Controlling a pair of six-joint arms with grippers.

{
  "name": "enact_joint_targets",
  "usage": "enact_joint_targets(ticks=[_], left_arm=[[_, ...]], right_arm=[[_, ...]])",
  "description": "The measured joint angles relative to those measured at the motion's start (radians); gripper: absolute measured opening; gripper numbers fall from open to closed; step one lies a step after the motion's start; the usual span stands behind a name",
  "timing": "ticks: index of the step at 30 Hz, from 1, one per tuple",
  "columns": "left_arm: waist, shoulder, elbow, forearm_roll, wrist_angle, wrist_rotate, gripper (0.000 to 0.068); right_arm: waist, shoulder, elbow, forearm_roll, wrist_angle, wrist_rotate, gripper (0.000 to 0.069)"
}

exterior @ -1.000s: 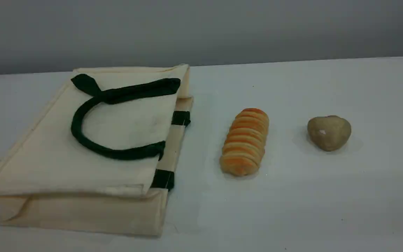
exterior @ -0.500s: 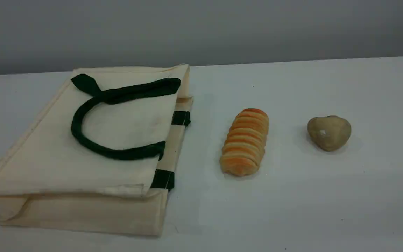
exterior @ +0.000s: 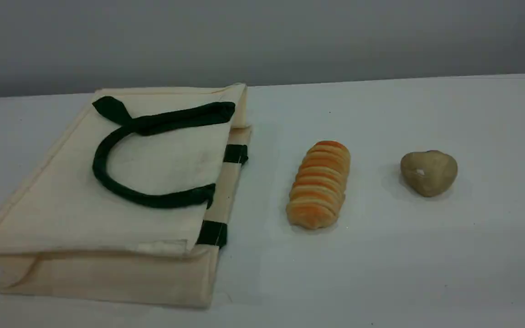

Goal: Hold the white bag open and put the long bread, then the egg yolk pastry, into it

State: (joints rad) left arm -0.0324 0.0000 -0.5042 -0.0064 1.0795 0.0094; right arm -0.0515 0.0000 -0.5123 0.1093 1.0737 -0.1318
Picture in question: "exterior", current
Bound long ridged orange bread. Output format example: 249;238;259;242
285;140;352;230

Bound white canvas bag green handles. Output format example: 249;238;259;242
0;82;253;310

